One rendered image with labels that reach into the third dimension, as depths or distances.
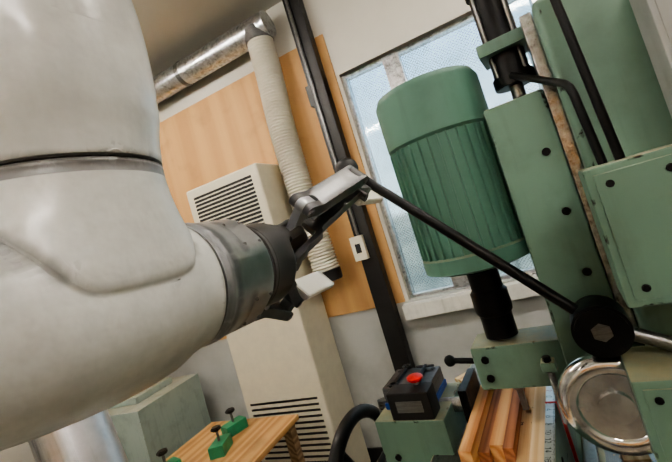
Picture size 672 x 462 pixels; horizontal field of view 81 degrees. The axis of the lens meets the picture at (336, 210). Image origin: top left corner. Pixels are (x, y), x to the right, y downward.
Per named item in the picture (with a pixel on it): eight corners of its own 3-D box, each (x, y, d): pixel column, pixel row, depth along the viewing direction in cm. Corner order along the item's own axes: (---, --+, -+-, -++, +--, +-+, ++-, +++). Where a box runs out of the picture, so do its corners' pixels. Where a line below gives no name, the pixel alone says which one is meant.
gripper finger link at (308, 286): (307, 296, 47) (304, 301, 48) (335, 283, 54) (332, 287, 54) (289, 281, 48) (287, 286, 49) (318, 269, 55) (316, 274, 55)
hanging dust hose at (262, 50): (322, 280, 228) (254, 54, 237) (348, 273, 221) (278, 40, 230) (308, 287, 213) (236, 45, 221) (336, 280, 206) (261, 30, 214)
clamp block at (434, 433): (412, 425, 85) (400, 384, 86) (475, 424, 78) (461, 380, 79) (387, 471, 72) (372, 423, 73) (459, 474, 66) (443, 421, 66)
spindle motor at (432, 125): (441, 264, 78) (394, 115, 80) (538, 242, 69) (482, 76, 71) (414, 287, 62) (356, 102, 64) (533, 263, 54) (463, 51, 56)
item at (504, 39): (495, 98, 66) (464, 4, 67) (547, 77, 62) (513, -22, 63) (489, 90, 59) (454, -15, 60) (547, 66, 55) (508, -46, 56)
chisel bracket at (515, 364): (491, 380, 70) (476, 333, 71) (580, 373, 63) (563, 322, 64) (484, 401, 64) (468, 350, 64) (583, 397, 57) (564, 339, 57)
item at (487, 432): (504, 400, 78) (496, 377, 78) (513, 400, 77) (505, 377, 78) (486, 483, 58) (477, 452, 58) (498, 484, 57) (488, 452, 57)
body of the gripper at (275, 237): (247, 337, 33) (306, 306, 41) (289, 256, 31) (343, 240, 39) (191, 283, 36) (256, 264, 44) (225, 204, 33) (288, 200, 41)
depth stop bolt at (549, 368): (559, 416, 59) (538, 352, 59) (574, 416, 58) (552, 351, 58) (559, 424, 57) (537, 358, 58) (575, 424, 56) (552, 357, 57)
